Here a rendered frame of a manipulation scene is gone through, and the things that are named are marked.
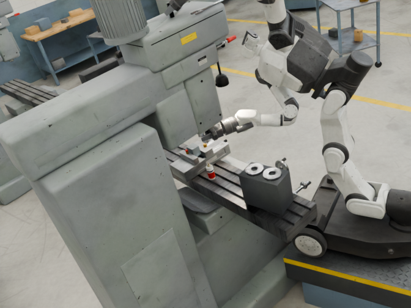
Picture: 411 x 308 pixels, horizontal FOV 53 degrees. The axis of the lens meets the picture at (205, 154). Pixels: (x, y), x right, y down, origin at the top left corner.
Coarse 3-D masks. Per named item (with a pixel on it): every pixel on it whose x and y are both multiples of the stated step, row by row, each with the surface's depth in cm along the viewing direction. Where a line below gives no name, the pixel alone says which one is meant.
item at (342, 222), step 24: (336, 192) 258; (408, 192) 221; (336, 216) 244; (360, 216) 240; (384, 216) 236; (408, 216) 219; (336, 240) 235; (360, 240) 226; (384, 240) 222; (408, 240) 218
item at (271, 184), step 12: (252, 168) 203; (264, 168) 202; (276, 168) 197; (240, 180) 203; (252, 180) 198; (264, 180) 194; (276, 180) 192; (288, 180) 197; (252, 192) 203; (264, 192) 197; (276, 192) 192; (288, 192) 199; (252, 204) 209; (264, 204) 202; (276, 204) 197; (288, 204) 201
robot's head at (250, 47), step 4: (248, 40) 209; (248, 44) 210; (252, 44) 209; (256, 44) 212; (244, 48) 212; (248, 48) 211; (252, 48) 211; (256, 48) 210; (244, 52) 213; (248, 52) 212; (252, 52) 212; (256, 52) 210; (248, 56) 214; (252, 56) 215
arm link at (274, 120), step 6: (264, 114) 226; (270, 114) 225; (276, 114) 224; (282, 114) 224; (264, 120) 224; (270, 120) 223; (276, 120) 222; (282, 120) 222; (288, 120) 220; (294, 120) 225; (276, 126) 225
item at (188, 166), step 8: (208, 144) 255; (216, 144) 253; (224, 144) 250; (184, 152) 246; (216, 152) 246; (224, 152) 251; (176, 160) 248; (184, 160) 246; (192, 160) 238; (200, 160) 242; (208, 160) 244; (216, 160) 248; (176, 168) 241; (184, 168) 239; (192, 168) 238; (200, 168) 243; (184, 176) 237; (192, 176) 240
